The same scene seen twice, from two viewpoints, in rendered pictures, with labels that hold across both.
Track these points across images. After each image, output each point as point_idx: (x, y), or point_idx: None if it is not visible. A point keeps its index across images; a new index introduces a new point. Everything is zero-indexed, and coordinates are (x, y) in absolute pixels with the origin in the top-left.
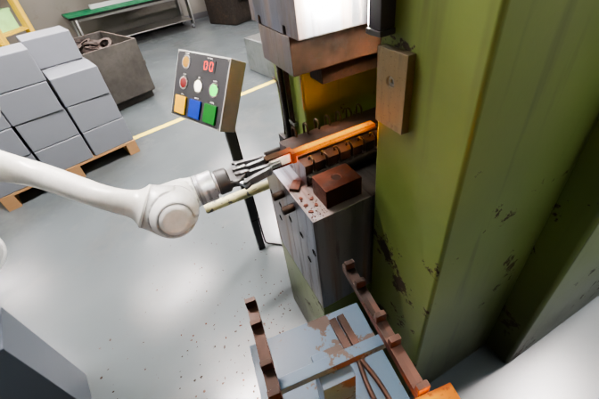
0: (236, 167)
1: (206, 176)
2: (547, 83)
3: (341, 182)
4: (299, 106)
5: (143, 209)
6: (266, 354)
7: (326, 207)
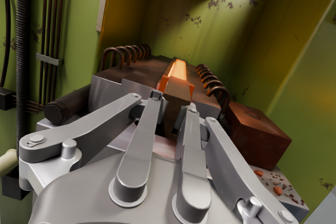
0: (141, 160)
1: None
2: None
3: (268, 120)
4: (83, 26)
5: None
6: None
7: (273, 168)
